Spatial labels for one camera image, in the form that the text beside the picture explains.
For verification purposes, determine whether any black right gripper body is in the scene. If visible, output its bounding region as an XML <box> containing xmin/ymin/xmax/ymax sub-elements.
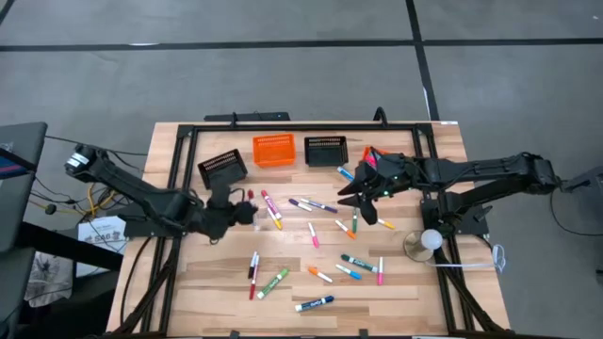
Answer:
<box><xmin>357</xmin><ymin>153</ymin><xmax>418</xmax><ymax>195</ymax></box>

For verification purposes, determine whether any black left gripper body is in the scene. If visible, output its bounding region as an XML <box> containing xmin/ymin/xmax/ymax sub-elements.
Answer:
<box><xmin>187</xmin><ymin>182</ymin><xmax>239</xmax><ymax>241</ymax></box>

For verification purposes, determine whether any red Expo marker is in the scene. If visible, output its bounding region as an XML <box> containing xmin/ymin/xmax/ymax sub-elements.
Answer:
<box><xmin>246</xmin><ymin>188</ymin><xmax>261</xmax><ymax>232</ymax></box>

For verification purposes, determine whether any pink wide marker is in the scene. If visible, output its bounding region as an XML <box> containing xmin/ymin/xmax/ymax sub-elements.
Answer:
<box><xmin>260</xmin><ymin>189</ymin><xmax>284</xmax><ymax>221</ymax></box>

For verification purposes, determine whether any light green Expo marker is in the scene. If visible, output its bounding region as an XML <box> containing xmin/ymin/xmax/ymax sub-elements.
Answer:
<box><xmin>256</xmin><ymin>268</ymin><xmax>290</xmax><ymax>299</ymax></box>

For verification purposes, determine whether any black slotted plastic basket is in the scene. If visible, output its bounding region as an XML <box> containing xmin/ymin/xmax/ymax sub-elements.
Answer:
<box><xmin>197</xmin><ymin>148</ymin><xmax>250</xmax><ymax>190</ymax></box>
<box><xmin>303</xmin><ymin>136</ymin><xmax>350</xmax><ymax>168</ymax></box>

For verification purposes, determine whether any red thin dry-erase marker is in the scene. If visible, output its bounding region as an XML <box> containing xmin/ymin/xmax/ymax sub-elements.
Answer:
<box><xmin>249</xmin><ymin>253</ymin><xmax>261</xmax><ymax>301</ymax></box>

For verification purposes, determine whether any blue-capped white thin marker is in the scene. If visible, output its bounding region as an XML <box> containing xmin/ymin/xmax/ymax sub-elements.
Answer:
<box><xmin>334</xmin><ymin>263</ymin><xmax>363</xmax><ymax>281</ymax></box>

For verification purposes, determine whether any brass lamp with white bulb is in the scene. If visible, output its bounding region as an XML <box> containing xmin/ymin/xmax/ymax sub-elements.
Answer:
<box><xmin>403</xmin><ymin>228</ymin><xmax>445</xmax><ymax>264</ymax></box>

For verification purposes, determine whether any black bar device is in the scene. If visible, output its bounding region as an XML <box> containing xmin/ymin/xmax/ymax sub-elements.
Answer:
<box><xmin>203</xmin><ymin>111</ymin><xmax>291</xmax><ymax>123</ymax></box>

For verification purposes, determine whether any white paper sheet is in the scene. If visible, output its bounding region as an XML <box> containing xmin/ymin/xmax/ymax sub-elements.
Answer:
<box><xmin>77</xmin><ymin>216</ymin><xmax>127</xmax><ymax>279</ymax></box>

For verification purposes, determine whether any patterned cloth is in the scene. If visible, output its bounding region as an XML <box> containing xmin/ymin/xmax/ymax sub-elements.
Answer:
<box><xmin>23</xmin><ymin>251</ymin><xmax>79</xmax><ymax>308</ymax></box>

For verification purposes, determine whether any grey side table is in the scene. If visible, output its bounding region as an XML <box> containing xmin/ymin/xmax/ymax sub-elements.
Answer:
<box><xmin>0</xmin><ymin>121</ymin><xmax>48</xmax><ymax>255</ymax></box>

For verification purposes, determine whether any white lamp cable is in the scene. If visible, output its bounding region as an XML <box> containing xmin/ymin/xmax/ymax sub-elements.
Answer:
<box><xmin>431</xmin><ymin>243</ymin><xmax>508</xmax><ymax>275</ymax></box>

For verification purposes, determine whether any yellow cable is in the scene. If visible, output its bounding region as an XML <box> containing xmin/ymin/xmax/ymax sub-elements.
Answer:
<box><xmin>87</xmin><ymin>183</ymin><xmax>118</xmax><ymax>218</ymax></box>

